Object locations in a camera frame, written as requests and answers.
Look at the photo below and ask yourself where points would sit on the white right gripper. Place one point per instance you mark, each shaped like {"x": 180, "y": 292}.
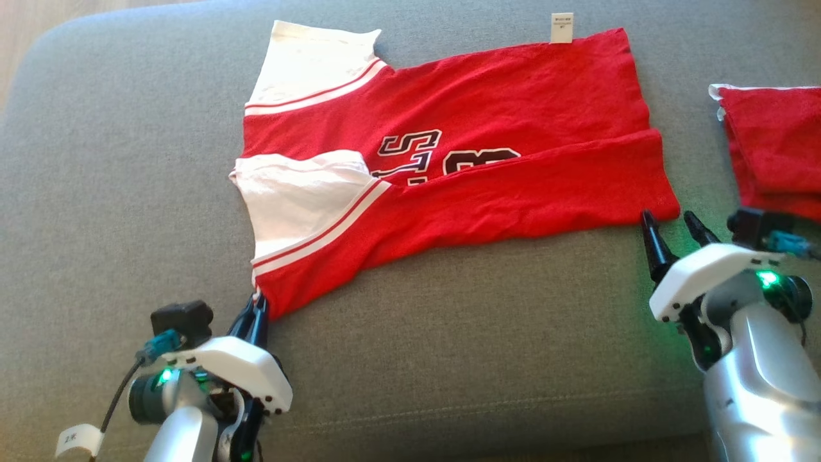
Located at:
{"x": 705, "y": 273}

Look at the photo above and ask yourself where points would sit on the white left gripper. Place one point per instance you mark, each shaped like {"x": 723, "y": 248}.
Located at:
{"x": 250, "y": 369}

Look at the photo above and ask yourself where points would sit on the red shorts with white stripes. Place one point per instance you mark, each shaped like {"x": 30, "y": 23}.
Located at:
{"x": 776, "y": 147}

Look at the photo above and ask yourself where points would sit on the red jersey with white sleeves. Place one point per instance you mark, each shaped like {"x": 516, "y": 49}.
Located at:
{"x": 513, "y": 179}

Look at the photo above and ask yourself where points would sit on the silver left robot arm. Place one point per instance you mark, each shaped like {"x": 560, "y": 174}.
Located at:
{"x": 179, "y": 430}

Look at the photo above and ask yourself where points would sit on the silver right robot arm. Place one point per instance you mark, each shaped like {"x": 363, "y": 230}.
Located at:
{"x": 757, "y": 385}

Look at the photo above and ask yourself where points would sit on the large grey sofa seat cushion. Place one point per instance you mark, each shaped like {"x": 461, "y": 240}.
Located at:
{"x": 449, "y": 359}

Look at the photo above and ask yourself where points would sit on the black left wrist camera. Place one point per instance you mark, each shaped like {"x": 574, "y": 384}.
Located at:
{"x": 183, "y": 321}

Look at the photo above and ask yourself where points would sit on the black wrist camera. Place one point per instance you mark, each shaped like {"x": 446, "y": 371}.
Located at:
{"x": 753, "y": 228}
{"x": 183, "y": 321}

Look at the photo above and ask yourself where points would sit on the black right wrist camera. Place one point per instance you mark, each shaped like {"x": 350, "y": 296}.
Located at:
{"x": 753, "y": 228}

